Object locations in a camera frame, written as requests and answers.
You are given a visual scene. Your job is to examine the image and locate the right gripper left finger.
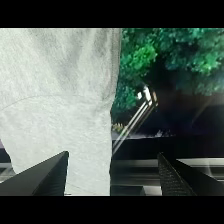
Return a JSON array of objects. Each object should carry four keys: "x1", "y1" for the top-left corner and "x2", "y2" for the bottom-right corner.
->
[{"x1": 0, "y1": 150, "x2": 70, "y2": 197}]

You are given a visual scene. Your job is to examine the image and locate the light grey garment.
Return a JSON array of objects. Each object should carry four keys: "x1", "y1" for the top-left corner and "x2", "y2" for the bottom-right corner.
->
[{"x1": 0, "y1": 27, "x2": 123, "y2": 197}]

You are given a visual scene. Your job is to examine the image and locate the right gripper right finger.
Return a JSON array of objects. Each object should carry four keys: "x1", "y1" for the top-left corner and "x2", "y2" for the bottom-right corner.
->
[{"x1": 156, "y1": 152, "x2": 224, "y2": 197}]

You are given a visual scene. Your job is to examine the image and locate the silver frame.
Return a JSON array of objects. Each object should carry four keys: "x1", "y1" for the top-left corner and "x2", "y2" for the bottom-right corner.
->
[{"x1": 0, "y1": 157, "x2": 224, "y2": 197}]

